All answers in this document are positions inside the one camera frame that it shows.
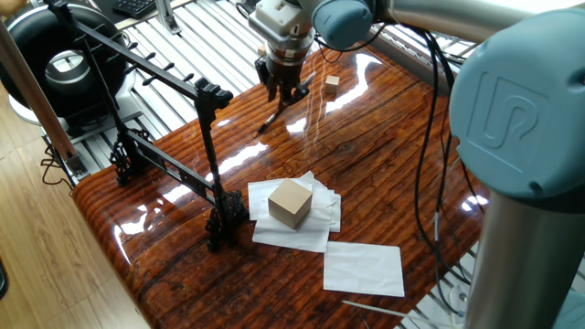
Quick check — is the black pen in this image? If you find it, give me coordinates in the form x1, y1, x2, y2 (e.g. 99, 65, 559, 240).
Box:
250, 70, 318, 138

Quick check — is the black pen rack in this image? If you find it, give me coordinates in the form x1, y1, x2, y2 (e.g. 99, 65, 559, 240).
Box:
45, 0, 250, 255

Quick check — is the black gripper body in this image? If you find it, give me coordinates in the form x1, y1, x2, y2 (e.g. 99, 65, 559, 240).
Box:
264, 58, 303, 89

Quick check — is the aluminium frame post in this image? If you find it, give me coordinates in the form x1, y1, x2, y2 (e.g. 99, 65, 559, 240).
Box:
0, 20, 90, 180
154, 0, 183, 37

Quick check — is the large wooden cube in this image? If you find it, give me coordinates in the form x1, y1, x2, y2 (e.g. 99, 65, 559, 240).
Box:
267, 177, 314, 230

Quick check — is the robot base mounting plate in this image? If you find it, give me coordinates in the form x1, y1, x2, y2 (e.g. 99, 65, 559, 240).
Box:
448, 283, 470, 329

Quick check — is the black keyboard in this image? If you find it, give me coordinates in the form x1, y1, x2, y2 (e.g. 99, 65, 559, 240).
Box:
112, 0, 157, 19

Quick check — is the grey metal table rail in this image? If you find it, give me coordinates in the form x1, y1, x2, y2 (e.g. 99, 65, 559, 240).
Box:
365, 22, 463, 100

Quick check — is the black floor object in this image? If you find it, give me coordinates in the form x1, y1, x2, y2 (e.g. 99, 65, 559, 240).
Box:
0, 258, 9, 302

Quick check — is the black round device silver hub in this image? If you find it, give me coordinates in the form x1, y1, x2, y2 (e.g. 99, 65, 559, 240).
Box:
0, 3, 138, 138

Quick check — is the crumpled white tissue pile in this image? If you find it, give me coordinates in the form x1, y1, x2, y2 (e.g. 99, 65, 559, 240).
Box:
247, 170, 343, 254

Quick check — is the silver force sensor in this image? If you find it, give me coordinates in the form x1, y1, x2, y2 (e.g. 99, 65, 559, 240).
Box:
263, 38, 306, 65

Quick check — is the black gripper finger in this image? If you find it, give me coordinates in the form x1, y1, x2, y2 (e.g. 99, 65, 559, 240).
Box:
254, 57, 280, 103
278, 80, 313, 106

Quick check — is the black floor cable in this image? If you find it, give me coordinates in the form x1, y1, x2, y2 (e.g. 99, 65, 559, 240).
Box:
39, 144, 75, 189

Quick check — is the white cable tie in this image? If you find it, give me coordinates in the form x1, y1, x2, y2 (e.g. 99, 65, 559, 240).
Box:
342, 300, 442, 326

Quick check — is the white wrist mount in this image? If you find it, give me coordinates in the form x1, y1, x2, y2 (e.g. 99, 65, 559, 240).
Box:
248, 0, 317, 45

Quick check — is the flat white paper sheet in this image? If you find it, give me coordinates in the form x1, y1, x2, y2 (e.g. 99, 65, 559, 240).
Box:
323, 240, 406, 298

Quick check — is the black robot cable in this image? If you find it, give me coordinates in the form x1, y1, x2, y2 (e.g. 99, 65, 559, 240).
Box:
431, 31, 485, 287

